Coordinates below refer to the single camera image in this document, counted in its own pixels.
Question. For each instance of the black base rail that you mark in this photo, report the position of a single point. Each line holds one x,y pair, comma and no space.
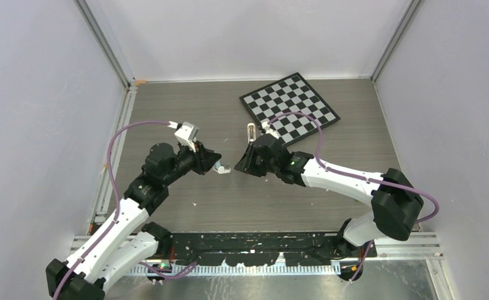
303,248

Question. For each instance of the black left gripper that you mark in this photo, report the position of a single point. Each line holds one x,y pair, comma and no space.
203,158

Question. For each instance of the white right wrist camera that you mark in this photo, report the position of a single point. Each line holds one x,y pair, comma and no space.
267,131

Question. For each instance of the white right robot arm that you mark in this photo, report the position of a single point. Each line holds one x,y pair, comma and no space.
394,206

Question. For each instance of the small blue grey stapler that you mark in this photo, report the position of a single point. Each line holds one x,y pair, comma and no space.
221,168

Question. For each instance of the white stapler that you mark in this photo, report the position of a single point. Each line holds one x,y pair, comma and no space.
251,132

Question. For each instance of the black white chessboard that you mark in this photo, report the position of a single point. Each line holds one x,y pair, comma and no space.
287,104

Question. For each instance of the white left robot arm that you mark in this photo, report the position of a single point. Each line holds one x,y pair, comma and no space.
126,238

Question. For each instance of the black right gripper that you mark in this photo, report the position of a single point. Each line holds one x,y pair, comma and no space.
246,164

